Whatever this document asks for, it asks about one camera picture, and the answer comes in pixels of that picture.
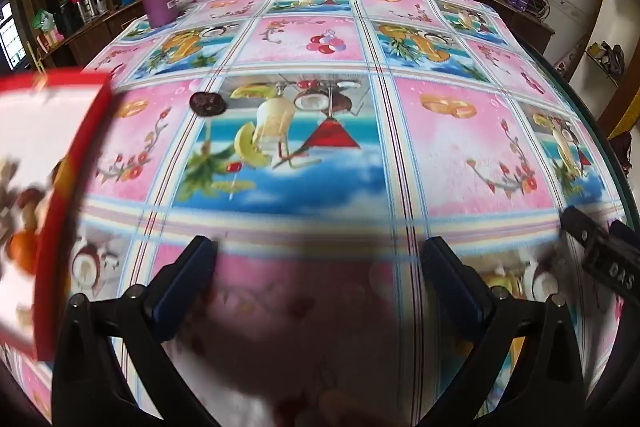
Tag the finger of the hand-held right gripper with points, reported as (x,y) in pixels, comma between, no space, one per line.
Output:
(577,224)

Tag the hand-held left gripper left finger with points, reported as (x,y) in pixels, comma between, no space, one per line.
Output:
(186,287)

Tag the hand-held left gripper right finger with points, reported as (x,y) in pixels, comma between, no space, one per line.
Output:
(454,292)

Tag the red box with white inside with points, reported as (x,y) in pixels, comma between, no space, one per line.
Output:
(42,122)

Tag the orange fruit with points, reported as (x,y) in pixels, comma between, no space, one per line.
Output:
(22,249)

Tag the dark bag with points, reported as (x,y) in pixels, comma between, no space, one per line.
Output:
(614,57)

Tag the dark brown dried fruit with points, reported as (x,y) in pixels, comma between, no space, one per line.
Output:
(207,103)

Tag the fruit printed tablecloth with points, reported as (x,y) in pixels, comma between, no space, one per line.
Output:
(450,57)

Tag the green and pink carton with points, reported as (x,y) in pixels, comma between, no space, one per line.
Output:
(46,29)

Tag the bright window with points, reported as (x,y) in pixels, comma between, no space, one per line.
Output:
(11,37)

